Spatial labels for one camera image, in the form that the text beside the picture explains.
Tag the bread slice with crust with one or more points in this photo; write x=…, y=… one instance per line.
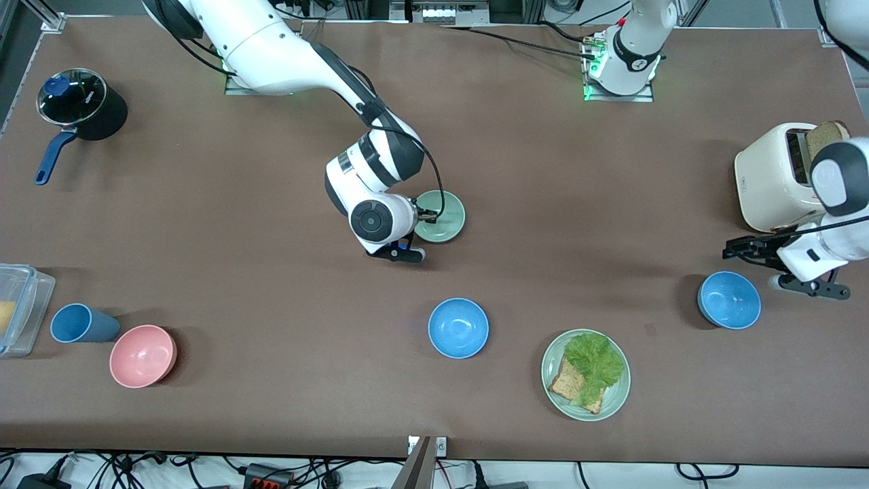
x=563, y=384

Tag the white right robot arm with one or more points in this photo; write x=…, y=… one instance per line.
x=271, y=47

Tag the aluminium frame profile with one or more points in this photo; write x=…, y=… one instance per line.
x=51, y=20

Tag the blue cup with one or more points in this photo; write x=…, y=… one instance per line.
x=81, y=324

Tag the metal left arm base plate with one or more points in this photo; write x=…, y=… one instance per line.
x=618, y=98

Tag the yellow food piece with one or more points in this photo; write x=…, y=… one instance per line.
x=5, y=318

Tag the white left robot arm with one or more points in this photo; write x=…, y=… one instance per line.
x=638, y=41

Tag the pale green plate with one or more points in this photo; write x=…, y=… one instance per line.
x=614, y=397

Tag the green lettuce leaf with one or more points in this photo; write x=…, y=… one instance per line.
x=597, y=360

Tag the aluminium corner bracket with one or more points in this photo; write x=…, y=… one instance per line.
x=825, y=39

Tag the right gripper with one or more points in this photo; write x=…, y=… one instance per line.
x=425, y=214

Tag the white toaster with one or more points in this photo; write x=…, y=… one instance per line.
x=767, y=183

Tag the blue bowl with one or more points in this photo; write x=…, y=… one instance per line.
x=730, y=302
x=458, y=329

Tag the dark brown bread slice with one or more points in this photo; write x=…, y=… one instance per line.
x=825, y=139

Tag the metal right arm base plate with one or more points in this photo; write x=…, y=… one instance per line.
x=234, y=88

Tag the pink bowl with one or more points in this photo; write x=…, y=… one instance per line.
x=142, y=356

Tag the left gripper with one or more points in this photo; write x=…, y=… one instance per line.
x=762, y=247

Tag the black and red device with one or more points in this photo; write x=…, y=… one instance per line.
x=268, y=479

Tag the grey power strip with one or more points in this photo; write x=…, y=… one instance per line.
x=441, y=12

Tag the glass lid with blue knob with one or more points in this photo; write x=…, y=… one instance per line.
x=78, y=98

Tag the clear plastic container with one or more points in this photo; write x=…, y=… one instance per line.
x=30, y=305

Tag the grey metal post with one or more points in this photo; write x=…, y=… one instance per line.
x=417, y=472

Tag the black power adapter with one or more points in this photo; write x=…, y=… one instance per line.
x=41, y=482

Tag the small white bracket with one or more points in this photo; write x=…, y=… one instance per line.
x=441, y=446

